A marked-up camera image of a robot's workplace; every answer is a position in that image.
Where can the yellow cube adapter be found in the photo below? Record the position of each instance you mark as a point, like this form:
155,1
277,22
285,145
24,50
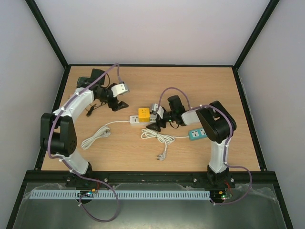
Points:
144,114

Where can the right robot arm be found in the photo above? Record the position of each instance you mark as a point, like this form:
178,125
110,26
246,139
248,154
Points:
218,125

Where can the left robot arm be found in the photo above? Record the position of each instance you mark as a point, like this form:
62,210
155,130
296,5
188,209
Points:
58,136

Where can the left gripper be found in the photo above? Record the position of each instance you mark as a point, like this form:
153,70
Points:
118,106

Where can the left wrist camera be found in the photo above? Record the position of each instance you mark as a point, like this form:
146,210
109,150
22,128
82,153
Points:
119,89

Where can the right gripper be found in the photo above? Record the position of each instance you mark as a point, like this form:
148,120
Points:
159,122

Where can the teal power strip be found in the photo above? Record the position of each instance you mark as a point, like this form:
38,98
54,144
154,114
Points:
197,134

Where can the light blue cable duct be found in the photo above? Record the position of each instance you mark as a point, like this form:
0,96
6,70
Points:
121,194

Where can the black frame rail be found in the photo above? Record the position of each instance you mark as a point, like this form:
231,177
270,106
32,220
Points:
194,179

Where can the dark green dragon charger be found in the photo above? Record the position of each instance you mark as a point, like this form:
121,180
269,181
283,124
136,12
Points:
83,82

